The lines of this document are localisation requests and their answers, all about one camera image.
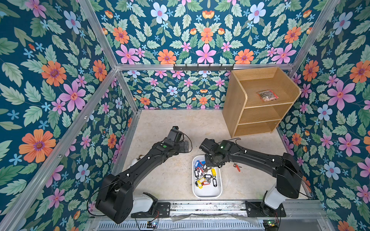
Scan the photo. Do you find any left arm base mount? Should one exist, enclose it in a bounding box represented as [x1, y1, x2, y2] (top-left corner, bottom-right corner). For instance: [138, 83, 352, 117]
[131, 202, 171, 218]

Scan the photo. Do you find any black wall hook rail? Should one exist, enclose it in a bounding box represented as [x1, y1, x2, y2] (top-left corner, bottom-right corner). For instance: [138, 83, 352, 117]
[172, 64, 235, 72]

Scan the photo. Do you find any wooden shelf cabinet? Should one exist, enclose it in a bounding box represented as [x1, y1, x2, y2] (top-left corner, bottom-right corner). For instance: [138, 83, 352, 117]
[222, 67, 301, 138]

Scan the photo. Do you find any clear bag of small parts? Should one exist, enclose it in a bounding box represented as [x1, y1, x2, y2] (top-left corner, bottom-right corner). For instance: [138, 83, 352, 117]
[257, 90, 278, 102]

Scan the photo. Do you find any pile of colourful key tags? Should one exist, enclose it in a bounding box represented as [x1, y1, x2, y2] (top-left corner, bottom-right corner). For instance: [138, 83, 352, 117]
[193, 160, 218, 189]

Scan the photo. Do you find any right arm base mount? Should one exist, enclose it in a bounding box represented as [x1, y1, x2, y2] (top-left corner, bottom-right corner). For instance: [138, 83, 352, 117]
[245, 200, 286, 218]

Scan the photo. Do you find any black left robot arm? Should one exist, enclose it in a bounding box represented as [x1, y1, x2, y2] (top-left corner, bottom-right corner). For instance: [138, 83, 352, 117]
[95, 140, 189, 224]

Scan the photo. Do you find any red tag key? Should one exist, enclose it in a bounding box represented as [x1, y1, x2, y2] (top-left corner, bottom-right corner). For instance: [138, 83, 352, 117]
[233, 163, 241, 172]

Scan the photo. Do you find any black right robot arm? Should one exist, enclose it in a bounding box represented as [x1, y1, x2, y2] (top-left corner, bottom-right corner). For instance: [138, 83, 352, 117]
[199, 138, 303, 212]

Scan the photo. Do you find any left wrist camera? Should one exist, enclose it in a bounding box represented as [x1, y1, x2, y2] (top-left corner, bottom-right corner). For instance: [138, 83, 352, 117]
[167, 126, 183, 143]

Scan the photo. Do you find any white storage tray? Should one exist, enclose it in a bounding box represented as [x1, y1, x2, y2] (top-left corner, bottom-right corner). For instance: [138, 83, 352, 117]
[192, 155, 223, 199]

